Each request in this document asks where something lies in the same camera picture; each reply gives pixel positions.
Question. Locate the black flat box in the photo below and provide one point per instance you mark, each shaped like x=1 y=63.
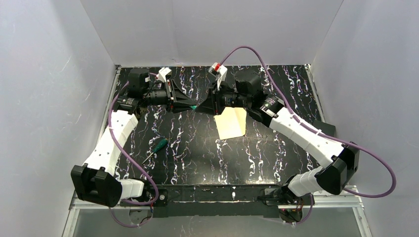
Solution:
x=326 y=128

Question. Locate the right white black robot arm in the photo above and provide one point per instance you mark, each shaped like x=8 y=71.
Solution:
x=337 y=162

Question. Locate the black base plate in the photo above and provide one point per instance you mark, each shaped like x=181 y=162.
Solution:
x=263 y=200

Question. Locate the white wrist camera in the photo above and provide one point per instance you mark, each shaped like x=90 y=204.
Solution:
x=219 y=72
x=163 y=74

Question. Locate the green handled screwdriver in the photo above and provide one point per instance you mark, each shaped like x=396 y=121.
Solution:
x=161 y=144

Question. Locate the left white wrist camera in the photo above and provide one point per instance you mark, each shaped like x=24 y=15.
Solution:
x=163 y=74

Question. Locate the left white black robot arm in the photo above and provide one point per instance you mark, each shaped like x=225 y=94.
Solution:
x=94 y=180

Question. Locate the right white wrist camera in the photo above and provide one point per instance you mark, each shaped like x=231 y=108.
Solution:
x=219 y=72

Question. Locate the aluminium frame rail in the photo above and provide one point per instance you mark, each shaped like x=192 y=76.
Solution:
x=247 y=194

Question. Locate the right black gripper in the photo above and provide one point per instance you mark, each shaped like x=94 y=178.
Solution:
x=216 y=99

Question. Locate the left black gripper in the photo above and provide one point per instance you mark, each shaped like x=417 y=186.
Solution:
x=171 y=98

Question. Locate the cream envelope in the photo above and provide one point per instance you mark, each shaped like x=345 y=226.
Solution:
x=231 y=123

